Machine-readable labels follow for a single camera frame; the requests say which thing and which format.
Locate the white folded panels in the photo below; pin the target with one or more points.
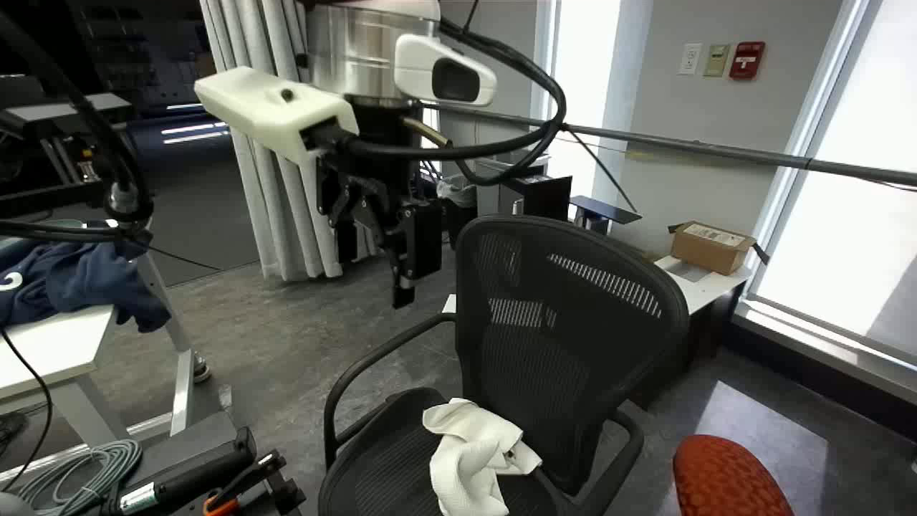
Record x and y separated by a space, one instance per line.
275 209

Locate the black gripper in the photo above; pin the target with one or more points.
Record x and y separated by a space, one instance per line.
367 191

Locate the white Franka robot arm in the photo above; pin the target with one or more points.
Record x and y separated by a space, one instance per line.
367 45

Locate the brown cardboard box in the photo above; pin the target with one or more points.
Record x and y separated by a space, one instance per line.
708 248

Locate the dark blue small bench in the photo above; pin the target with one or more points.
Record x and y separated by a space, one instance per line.
602 209

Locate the beige wall thermostat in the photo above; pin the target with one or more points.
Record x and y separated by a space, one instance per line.
718 60

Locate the black orange clamp tool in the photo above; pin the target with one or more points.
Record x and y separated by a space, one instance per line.
252 483

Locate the black case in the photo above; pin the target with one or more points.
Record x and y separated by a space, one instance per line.
182 460

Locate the black mesh office chair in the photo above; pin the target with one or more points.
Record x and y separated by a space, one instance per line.
573 363

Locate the black bin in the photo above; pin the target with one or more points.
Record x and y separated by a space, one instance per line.
539 197

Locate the white waffle towel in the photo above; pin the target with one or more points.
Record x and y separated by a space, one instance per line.
467 447

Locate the dark blue cloth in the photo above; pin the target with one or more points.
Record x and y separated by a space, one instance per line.
81 275

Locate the long grey metal rod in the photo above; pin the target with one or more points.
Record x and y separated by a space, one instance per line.
726 151

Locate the white low table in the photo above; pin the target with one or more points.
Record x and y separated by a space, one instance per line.
702 285

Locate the grey folding table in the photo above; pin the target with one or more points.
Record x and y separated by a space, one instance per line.
57 111

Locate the red fire alarm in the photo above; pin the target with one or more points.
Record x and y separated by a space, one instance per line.
746 60

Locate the white light switch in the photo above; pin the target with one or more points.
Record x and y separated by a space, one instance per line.
689 59

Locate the red round stool cushion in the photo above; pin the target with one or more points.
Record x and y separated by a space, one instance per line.
726 477

